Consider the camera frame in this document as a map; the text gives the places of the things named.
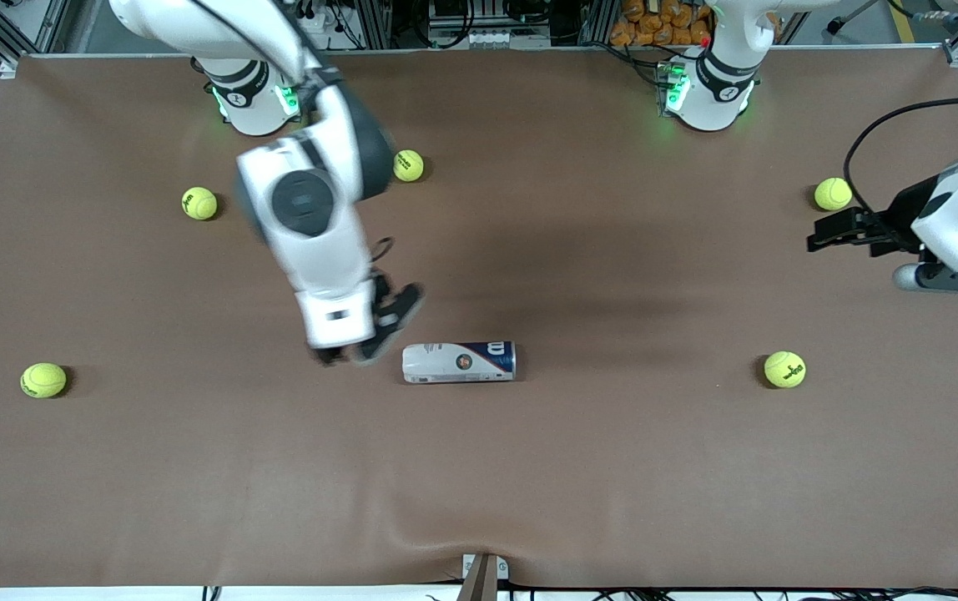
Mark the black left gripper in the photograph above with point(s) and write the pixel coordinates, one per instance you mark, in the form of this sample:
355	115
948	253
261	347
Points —
906	210

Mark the pile of orange objects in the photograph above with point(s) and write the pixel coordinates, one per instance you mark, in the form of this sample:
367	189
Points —
654	25

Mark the aluminium table edge rail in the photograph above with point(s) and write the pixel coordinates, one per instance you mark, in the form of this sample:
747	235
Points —
529	50

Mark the aluminium frame post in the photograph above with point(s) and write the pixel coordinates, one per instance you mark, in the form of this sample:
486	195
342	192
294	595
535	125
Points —
597	21
375	21

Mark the yellow floor tape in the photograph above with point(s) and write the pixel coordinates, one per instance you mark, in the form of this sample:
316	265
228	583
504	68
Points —
906	29

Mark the white corner bracket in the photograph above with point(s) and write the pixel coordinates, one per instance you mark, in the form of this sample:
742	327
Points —
7	68

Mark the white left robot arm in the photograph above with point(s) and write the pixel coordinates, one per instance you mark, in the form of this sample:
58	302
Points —
708	108

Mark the brown table mat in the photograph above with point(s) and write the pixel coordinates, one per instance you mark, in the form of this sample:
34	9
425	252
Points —
529	467

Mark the yellow tennis ball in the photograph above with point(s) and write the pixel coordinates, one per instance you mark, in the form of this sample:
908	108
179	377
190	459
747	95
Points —
199	203
833	194
43	380
784	369
410	165

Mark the long white power strip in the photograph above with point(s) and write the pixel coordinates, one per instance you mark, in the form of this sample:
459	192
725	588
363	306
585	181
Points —
479	38

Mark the white blue tennis ball can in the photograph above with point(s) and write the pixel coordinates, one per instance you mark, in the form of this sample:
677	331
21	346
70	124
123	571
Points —
458	363

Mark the white power strip with plugs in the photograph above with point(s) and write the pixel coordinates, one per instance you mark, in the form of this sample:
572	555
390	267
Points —
325	37

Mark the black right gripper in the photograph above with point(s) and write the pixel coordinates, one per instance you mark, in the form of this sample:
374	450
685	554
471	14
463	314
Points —
382	294

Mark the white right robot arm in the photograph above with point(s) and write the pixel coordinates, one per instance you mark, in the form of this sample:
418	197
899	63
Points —
320	259

